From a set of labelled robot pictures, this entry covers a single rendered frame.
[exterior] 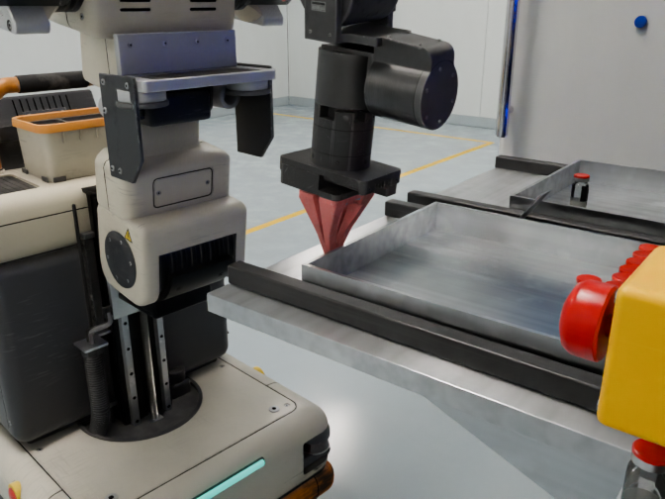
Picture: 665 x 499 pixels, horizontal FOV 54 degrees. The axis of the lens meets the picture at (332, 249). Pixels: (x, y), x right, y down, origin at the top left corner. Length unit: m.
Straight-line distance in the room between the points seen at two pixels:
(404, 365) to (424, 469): 1.31
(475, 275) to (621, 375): 0.38
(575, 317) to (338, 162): 0.32
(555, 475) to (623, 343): 0.31
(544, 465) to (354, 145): 0.32
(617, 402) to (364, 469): 1.51
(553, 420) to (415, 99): 0.26
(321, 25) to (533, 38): 0.93
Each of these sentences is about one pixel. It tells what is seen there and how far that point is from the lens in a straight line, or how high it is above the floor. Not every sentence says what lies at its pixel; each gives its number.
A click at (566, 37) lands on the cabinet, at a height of 1.08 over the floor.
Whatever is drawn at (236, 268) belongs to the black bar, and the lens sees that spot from 0.66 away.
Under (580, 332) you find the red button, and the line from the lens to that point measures 0.34.
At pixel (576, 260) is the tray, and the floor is 0.88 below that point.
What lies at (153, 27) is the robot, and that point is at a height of 1.11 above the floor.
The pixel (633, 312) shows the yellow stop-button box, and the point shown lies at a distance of 0.31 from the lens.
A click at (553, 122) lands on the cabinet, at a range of 1.47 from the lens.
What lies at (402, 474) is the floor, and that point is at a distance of 1.81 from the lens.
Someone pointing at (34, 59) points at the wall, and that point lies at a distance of 6.01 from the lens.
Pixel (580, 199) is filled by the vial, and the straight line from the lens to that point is 0.95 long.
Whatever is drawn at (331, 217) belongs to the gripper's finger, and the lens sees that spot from 0.62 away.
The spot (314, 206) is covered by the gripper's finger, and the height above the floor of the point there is 0.96.
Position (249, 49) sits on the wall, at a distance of 7.50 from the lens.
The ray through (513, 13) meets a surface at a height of 1.12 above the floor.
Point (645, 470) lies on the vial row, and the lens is 0.40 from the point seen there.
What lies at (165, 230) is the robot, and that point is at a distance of 1.14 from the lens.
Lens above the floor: 1.15
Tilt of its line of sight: 21 degrees down
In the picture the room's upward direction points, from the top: straight up
